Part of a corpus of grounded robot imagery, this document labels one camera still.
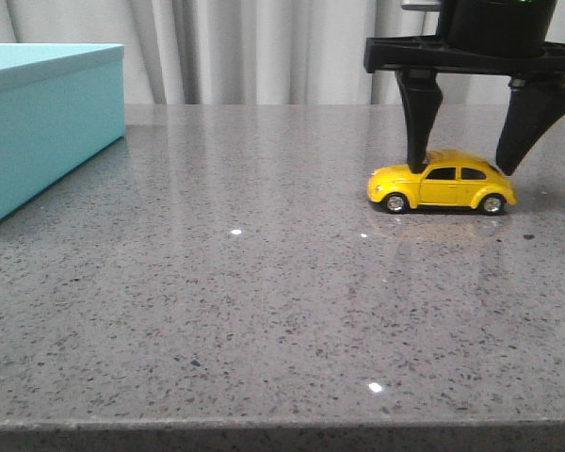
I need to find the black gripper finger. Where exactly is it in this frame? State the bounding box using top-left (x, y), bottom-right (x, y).
top-left (495, 75), bottom-right (565, 175)
top-left (395, 69), bottom-right (443, 173)

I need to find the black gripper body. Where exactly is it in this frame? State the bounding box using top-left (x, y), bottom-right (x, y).
top-left (363, 1), bottom-right (565, 77)

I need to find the yellow toy beetle car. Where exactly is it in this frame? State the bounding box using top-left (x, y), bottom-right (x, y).
top-left (367, 149), bottom-right (517, 215)

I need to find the light blue storage box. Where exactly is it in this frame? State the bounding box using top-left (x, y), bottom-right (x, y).
top-left (0, 43), bottom-right (125, 220)

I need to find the grey pleated curtain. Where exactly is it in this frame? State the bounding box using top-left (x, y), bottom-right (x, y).
top-left (0, 0), bottom-right (565, 106)

